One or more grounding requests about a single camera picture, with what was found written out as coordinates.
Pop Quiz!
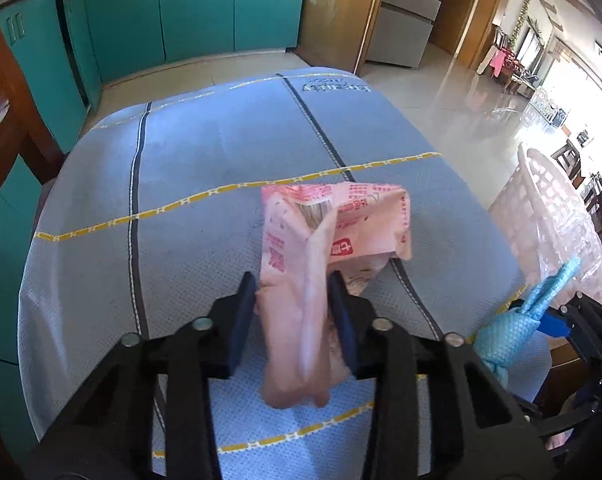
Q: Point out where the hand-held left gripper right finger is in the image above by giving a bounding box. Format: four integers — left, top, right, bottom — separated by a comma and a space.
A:
327, 270, 557, 480

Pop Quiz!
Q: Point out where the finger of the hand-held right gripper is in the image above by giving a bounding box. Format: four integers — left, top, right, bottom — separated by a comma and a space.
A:
561, 293, 602, 327
511, 299, 573, 339

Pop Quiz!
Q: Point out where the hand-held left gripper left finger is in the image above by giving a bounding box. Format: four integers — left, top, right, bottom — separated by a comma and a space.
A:
26, 271, 258, 480

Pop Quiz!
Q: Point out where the light blue textured cloth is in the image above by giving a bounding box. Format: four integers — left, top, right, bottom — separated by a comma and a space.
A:
474, 256, 582, 386

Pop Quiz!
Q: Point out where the pink printed wrapper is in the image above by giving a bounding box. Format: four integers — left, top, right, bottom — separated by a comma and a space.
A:
258, 181, 413, 411

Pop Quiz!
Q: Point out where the clear plastic bag liner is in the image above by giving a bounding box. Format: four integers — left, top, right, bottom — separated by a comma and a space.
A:
524, 190, 602, 308

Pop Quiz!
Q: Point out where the white plastic lattice basket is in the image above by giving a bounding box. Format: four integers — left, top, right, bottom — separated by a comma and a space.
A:
488, 142, 602, 311

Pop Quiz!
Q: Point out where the blue striped cloth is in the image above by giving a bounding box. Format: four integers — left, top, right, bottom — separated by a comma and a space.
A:
18, 66, 552, 476

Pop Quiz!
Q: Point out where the white playpen fence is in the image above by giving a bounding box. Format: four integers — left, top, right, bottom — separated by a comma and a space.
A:
528, 87, 569, 128

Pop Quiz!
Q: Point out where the row of red wooden chairs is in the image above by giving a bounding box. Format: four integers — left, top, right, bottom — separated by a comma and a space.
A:
476, 30, 542, 96

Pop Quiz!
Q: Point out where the green vine garland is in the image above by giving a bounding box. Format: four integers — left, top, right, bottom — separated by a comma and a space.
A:
511, 0, 537, 46

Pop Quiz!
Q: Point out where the wood framed glass door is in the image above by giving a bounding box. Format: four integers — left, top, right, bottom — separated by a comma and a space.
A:
298, 0, 392, 76

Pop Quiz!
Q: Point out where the grey refrigerator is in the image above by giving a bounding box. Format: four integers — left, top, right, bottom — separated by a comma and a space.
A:
366, 0, 454, 68

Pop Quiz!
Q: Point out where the carved wooden chair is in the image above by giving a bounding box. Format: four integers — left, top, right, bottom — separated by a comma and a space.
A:
0, 5, 66, 191

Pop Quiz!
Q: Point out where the brown wooden door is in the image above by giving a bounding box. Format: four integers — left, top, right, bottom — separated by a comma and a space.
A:
428, 0, 487, 56

